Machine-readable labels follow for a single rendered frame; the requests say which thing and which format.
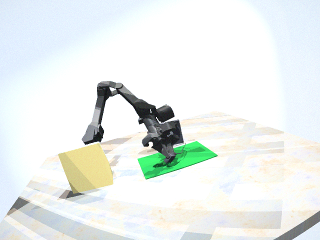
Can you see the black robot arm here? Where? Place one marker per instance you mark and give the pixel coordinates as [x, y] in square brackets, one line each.
[148, 114]

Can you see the black cooling fan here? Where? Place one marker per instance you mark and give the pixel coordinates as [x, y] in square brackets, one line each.
[177, 131]

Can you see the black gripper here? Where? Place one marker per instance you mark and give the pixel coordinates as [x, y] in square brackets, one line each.
[161, 143]

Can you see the green circuit board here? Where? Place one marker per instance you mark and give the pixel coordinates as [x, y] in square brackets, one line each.
[192, 153]

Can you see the black fan cable with plug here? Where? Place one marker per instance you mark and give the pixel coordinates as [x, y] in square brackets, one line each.
[173, 155]

